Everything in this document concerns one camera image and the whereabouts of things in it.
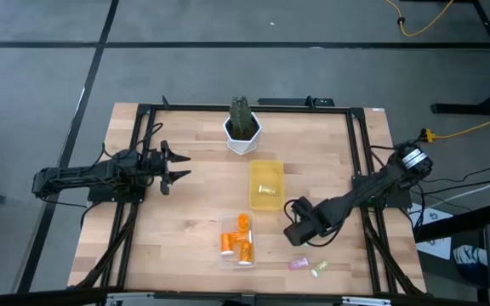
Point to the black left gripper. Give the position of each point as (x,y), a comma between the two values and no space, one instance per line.
(165,170)

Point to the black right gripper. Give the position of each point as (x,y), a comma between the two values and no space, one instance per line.
(302,231)

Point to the pink medicine bottle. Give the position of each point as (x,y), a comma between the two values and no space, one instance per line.
(298,263)

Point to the orange medicine bottle white cap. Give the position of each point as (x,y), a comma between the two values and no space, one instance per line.
(246,253)
(241,237)
(243,222)
(227,244)

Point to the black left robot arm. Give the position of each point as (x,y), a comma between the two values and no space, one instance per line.
(83,172)

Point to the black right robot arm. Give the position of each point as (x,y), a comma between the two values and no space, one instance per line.
(368,191)

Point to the clear plastic bin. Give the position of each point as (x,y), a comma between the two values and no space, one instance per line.
(233,223)

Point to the yellow plastic bin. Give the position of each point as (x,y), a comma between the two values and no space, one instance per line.
(266,170)

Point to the white hexagonal plant pot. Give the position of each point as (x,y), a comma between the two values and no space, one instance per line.
(241,146)

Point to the green cactus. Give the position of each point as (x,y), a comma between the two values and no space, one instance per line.
(241,117)

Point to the white paper sheet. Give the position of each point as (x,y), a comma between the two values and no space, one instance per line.
(427,214)
(435,248)

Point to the black power strip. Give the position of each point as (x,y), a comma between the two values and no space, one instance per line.
(292,102)

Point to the small white sticker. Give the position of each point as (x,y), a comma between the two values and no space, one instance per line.
(378,109)

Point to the person's shoe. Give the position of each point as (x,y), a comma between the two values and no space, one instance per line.
(469,261)

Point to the black desk stand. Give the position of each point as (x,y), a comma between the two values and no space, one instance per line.
(489,25)

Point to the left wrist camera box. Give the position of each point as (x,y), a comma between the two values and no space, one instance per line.
(152,160)

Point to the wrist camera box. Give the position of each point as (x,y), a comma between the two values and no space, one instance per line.
(152,160)
(301,205)

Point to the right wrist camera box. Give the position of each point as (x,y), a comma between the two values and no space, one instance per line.
(301,205)

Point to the black aluminium table frame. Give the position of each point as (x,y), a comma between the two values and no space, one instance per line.
(253,108)

